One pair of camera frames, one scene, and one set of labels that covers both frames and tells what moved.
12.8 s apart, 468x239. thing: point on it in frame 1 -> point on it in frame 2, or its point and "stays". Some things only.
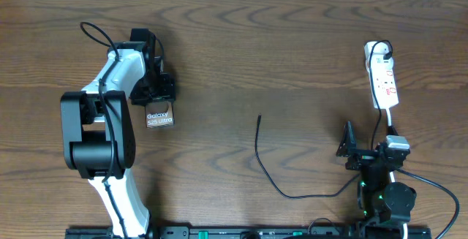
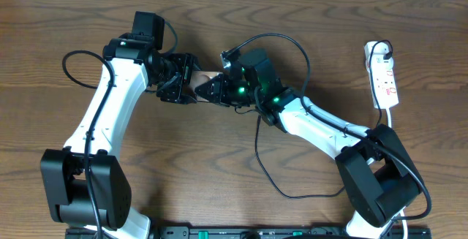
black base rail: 109,232 stays
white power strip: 379,62 stays
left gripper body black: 154,88 -> 172,85
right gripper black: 348,148 -> 219,83
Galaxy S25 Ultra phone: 160,115 -> 197,77
